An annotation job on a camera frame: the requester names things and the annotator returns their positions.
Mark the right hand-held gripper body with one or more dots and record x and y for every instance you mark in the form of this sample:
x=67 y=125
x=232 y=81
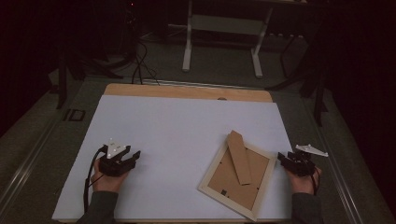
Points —
x=301 y=165

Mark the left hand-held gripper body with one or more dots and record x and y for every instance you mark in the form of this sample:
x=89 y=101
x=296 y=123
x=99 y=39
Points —
x=110 y=166

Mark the light wooden picture frame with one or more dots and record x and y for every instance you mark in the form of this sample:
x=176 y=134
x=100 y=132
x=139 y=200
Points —
x=232 y=186

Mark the person's left hand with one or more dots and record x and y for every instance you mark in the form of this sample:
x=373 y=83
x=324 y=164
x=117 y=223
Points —
x=107 y=184

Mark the person's right hand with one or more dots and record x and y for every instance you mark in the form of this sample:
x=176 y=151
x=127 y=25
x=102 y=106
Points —
x=303 y=185

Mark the black metal stand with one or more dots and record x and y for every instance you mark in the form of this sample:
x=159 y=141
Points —
x=319 y=102
x=62 y=87

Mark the black floor plate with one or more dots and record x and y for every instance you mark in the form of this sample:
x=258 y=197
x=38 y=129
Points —
x=74 y=115

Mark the metal floor rail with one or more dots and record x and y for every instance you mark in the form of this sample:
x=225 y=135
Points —
x=25 y=169
x=339 y=174

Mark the white metal desk frame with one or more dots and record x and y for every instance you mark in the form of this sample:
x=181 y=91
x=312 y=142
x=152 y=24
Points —
x=186 y=56

